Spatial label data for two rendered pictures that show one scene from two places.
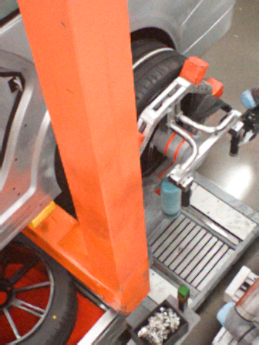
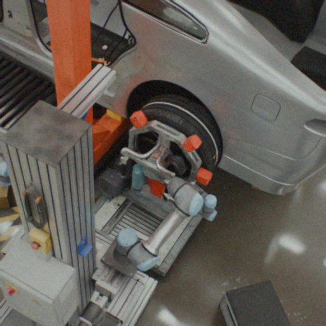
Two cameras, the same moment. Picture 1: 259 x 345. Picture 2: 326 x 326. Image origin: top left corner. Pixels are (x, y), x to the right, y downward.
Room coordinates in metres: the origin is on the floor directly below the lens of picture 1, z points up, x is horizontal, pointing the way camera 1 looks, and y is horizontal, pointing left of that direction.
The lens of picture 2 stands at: (0.75, -2.07, 3.41)
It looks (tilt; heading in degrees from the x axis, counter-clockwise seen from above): 52 degrees down; 67
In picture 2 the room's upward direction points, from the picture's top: 9 degrees clockwise
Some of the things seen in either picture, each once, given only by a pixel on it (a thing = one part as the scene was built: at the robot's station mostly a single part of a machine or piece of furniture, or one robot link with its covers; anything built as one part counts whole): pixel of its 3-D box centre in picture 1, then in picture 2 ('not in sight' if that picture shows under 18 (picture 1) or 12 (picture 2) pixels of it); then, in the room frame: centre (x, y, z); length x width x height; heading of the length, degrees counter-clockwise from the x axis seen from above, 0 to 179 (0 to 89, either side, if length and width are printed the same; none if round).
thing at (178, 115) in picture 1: (206, 111); (169, 157); (1.51, -0.33, 1.03); 0.19 x 0.18 x 0.11; 44
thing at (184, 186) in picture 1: (180, 179); (127, 156); (1.27, -0.20, 0.93); 0.09 x 0.05 x 0.05; 44
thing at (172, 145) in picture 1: (180, 145); (158, 162); (1.48, -0.23, 0.85); 0.21 x 0.14 x 0.14; 44
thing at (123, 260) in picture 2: not in sight; (125, 249); (1.12, -0.84, 0.87); 0.15 x 0.15 x 0.10
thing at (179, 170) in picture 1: (175, 142); (143, 144); (1.38, -0.19, 1.03); 0.19 x 0.18 x 0.11; 44
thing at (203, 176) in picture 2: (210, 92); (203, 176); (1.76, -0.40, 0.85); 0.09 x 0.08 x 0.07; 134
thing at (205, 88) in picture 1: (167, 137); (163, 155); (1.53, -0.18, 0.85); 0.54 x 0.07 x 0.54; 134
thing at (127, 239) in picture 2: not in sight; (127, 241); (1.13, -0.84, 0.98); 0.13 x 0.12 x 0.14; 119
